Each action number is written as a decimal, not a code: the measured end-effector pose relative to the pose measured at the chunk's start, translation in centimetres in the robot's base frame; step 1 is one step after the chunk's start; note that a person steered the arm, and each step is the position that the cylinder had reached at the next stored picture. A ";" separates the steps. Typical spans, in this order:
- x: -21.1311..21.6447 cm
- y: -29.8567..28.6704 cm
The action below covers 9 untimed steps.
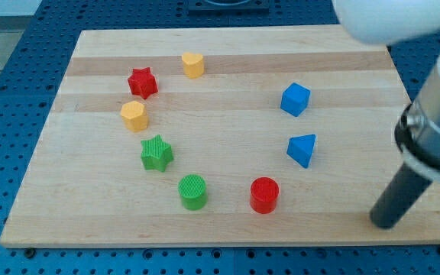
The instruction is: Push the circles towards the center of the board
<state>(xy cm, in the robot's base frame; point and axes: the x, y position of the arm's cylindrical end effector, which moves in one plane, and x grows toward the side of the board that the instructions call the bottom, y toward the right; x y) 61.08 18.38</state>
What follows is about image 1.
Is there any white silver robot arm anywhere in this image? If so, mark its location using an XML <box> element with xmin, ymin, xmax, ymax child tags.
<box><xmin>333</xmin><ymin>0</ymin><xmax>440</xmax><ymax>182</ymax></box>

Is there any wooden board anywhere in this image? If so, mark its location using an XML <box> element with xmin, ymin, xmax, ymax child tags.
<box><xmin>0</xmin><ymin>25</ymin><xmax>440</xmax><ymax>248</ymax></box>

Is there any green cylinder block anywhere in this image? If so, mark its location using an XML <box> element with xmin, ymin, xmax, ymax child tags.
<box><xmin>178</xmin><ymin>174</ymin><xmax>208</xmax><ymax>211</ymax></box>

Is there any green star block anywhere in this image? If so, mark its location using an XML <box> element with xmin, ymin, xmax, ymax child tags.
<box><xmin>141</xmin><ymin>134</ymin><xmax>174</xmax><ymax>172</ymax></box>

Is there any red cylinder block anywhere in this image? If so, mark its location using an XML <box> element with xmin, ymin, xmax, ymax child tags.
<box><xmin>250</xmin><ymin>176</ymin><xmax>280</xmax><ymax>214</ymax></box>

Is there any yellow heart block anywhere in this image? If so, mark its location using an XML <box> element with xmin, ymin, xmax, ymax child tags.
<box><xmin>181</xmin><ymin>52</ymin><xmax>205</xmax><ymax>79</ymax></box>

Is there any blue triangle block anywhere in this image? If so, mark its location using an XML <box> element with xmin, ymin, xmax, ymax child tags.
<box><xmin>286</xmin><ymin>134</ymin><xmax>316</xmax><ymax>169</ymax></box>

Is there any blue cube block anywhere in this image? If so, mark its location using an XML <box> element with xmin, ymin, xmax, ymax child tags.
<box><xmin>280</xmin><ymin>82</ymin><xmax>311</xmax><ymax>117</ymax></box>

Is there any yellow hexagon block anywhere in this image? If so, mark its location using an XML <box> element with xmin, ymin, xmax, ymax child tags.
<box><xmin>120</xmin><ymin>101</ymin><xmax>148</xmax><ymax>132</ymax></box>

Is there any red star block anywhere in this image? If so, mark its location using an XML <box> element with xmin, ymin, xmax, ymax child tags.
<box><xmin>128</xmin><ymin>67</ymin><xmax>158</xmax><ymax>99</ymax></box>

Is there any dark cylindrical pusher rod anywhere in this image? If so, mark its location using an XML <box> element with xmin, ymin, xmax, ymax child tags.
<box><xmin>370</xmin><ymin>164</ymin><xmax>432</xmax><ymax>229</ymax></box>

